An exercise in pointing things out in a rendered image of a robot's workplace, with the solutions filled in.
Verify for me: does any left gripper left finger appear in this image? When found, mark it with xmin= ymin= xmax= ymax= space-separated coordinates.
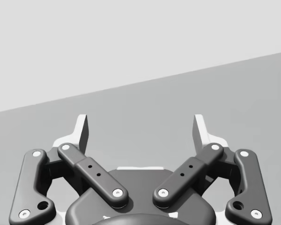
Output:
xmin=8 ymin=114 xmax=130 ymax=225

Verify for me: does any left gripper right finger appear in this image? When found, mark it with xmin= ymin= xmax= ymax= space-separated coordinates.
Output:
xmin=152 ymin=114 xmax=273 ymax=225

